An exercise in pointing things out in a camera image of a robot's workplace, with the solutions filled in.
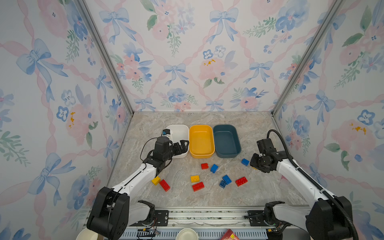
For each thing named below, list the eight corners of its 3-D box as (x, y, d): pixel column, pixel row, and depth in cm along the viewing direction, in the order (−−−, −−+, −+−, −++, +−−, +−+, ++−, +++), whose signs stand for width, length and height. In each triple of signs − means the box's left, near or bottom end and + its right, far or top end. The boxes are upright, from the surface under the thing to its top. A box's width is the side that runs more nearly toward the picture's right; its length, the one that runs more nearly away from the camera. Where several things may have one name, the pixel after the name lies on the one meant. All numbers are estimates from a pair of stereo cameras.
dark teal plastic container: (215, 158, 97) (216, 153, 93) (212, 129, 113) (213, 124, 108) (240, 158, 98) (242, 153, 93) (234, 129, 113) (235, 124, 108)
